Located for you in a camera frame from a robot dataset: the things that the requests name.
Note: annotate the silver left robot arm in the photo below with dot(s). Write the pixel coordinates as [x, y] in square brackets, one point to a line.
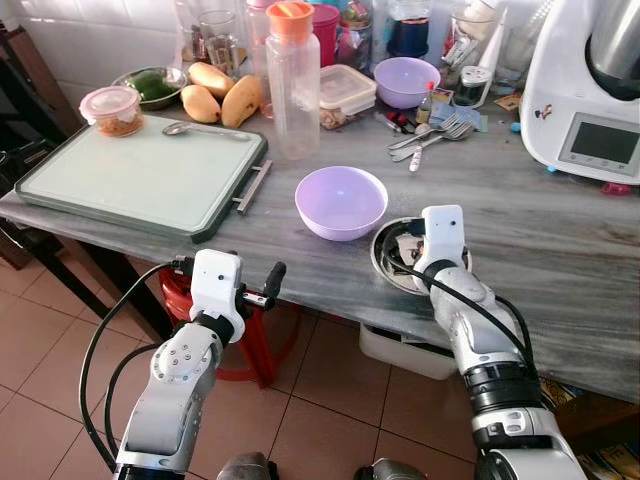
[175, 395]

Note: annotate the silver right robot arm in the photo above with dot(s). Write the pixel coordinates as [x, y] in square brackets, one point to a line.
[490, 370]

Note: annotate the shallow metal bowl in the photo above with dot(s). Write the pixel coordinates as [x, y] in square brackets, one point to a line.
[382, 262]

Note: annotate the red plastic stool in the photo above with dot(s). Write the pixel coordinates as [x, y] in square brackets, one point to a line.
[255, 345]

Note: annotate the large purple plastic bowl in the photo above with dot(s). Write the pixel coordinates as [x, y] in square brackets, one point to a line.
[341, 205]

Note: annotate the white plastic tub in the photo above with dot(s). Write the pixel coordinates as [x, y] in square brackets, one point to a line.
[405, 352]

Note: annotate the metal fork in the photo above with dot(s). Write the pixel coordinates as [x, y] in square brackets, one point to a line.
[425, 134]
[440, 140]

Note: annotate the small red-capped bottle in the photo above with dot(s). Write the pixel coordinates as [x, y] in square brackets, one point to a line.
[427, 105]

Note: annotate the green-rimmed cutting board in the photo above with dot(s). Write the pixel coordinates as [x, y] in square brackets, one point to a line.
[140, 180]

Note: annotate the metal spoon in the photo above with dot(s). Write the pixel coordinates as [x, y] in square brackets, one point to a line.
[205, 129]

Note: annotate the small purple plastic bowl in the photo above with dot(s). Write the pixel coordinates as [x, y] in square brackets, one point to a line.
[406, 82]

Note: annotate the square clear plastic food box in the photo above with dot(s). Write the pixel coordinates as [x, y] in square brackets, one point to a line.
[347, 92]

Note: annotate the robot left leg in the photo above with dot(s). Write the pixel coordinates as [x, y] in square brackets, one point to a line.
[248, 468]

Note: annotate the robot leg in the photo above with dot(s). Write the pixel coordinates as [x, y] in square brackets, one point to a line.
[248, 468]
[392, 470]

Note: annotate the yellow mango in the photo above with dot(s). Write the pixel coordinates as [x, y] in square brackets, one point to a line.
[200, 103]
[241, 100]
[212, 78]

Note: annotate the clear bottle with orange lid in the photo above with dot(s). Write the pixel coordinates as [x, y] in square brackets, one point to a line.
[293, 90]

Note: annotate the dark blue jar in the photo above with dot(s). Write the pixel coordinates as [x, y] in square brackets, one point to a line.
[408, 35]

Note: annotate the robot right leg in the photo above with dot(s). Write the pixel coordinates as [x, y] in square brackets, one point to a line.
[392, 470]

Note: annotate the white kitchen cooking machine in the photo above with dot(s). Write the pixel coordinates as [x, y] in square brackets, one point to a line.
[560, 90]

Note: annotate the glass jar with utensils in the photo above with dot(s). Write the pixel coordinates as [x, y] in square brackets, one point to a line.
[470, 35]

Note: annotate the magenta plastic canister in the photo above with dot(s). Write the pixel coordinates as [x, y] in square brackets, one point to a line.
[327, 35]

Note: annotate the metal bowl with green contents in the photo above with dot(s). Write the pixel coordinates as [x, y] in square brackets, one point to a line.
[152, 86]

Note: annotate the pink-lidded round food container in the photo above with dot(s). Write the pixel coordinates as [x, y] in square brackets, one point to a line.
[111, 110]

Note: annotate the clear drinking glass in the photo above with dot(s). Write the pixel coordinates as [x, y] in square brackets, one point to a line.
[219, 45]

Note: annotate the dark wooden chair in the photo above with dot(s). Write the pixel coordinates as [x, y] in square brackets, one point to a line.
[25, 110]

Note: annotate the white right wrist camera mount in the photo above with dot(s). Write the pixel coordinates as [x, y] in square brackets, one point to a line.
[444, 235]

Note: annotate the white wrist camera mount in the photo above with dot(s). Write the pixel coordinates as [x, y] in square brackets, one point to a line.
[216, 280]
[444, 235]

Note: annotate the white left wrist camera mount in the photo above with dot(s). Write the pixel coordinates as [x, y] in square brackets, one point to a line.
[216, 280]

